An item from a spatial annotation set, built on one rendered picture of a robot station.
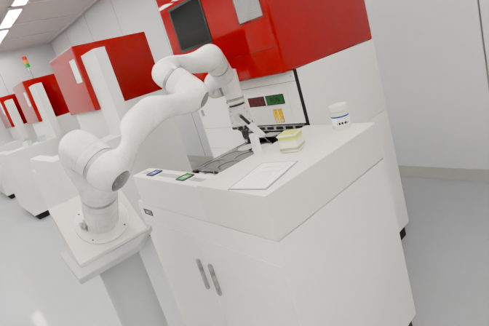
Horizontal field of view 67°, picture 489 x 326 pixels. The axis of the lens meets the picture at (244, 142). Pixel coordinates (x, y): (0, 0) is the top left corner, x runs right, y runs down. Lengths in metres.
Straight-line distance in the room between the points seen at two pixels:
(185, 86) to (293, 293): 0.73
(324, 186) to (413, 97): 1.96
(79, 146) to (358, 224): 0.96
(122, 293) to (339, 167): 0.91
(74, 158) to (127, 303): 0.64
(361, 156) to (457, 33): 1.65
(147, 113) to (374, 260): 0.98
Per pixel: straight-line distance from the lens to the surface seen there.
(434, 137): 3.13
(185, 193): 1.40
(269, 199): 1.04
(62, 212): 1.54
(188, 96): 1.23
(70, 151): 1.18
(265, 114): 1.84
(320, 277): 1.27
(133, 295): 1.55
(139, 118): 1.19
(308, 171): 1.16
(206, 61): 1.33
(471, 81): 2.92
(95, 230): 1.45
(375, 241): 1.52
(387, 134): 2.27
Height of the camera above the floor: 1.36
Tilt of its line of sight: 14 degrees down
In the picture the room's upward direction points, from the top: 17 degrees counter-clockwise
